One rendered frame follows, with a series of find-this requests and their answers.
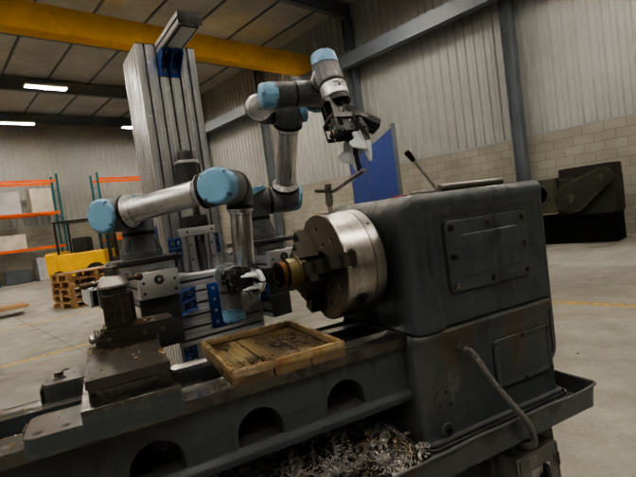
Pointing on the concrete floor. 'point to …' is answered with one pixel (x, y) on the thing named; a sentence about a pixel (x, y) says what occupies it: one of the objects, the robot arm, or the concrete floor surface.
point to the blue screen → (379, 171)
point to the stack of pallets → (72, 286)
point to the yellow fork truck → (80, 257)
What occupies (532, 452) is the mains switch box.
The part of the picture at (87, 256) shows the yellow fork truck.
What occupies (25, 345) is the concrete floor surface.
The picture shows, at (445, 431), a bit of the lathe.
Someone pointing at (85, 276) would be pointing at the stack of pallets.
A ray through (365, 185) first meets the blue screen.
